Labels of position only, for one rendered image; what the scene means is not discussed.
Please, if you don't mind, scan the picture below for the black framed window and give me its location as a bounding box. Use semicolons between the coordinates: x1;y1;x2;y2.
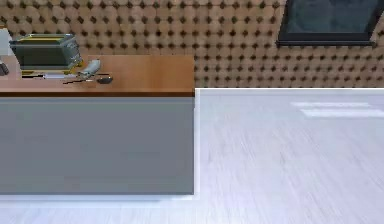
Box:
276;0;384;47

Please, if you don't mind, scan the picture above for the white kitchen appliance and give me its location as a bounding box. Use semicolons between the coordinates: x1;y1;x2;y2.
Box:
0;27;13;77

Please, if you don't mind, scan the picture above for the grey-green toaster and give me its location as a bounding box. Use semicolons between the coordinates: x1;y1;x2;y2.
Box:
9;33;84;76

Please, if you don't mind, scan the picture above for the grey counter with wooden top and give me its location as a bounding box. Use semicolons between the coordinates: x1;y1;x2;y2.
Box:
0;54;196;196

